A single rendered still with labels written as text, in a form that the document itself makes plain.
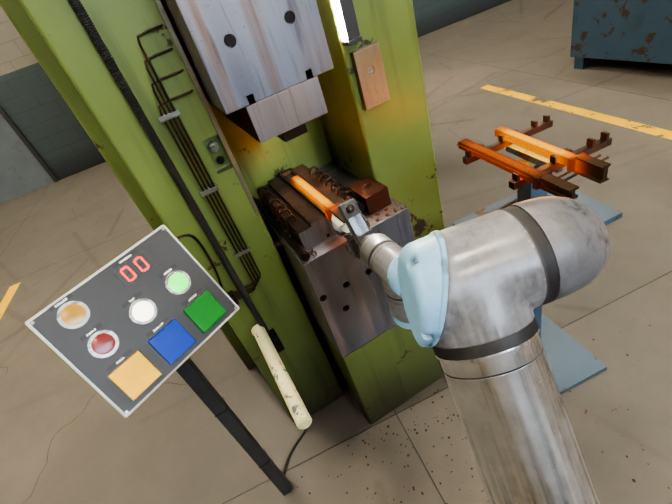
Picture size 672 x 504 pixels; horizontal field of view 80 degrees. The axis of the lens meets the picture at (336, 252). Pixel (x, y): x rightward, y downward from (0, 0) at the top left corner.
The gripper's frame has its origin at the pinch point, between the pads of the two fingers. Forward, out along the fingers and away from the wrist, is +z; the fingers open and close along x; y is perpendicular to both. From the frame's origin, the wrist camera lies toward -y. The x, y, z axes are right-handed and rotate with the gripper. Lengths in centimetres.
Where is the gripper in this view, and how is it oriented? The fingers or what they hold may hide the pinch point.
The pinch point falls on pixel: (336, 212)
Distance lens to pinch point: 117.9
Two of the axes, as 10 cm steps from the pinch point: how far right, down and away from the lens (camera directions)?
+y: 2.7, 7.6, 5.9
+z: -4.4, -4.4, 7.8
